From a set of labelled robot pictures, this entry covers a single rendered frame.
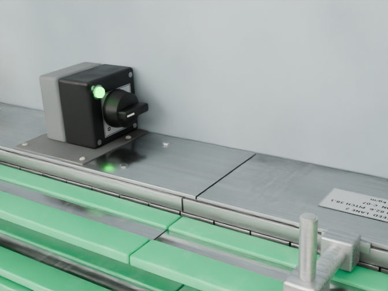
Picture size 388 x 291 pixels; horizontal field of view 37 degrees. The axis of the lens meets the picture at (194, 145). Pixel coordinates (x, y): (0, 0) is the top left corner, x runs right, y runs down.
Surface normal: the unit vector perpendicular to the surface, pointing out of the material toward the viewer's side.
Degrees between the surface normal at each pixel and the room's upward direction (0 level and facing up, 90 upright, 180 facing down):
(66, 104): 0
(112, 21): 0
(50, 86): 0
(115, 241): 90
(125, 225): 90
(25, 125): 90
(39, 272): 90
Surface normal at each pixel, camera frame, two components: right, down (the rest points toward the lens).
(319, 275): -0.04, -0.93
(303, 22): -0.55, 0.33
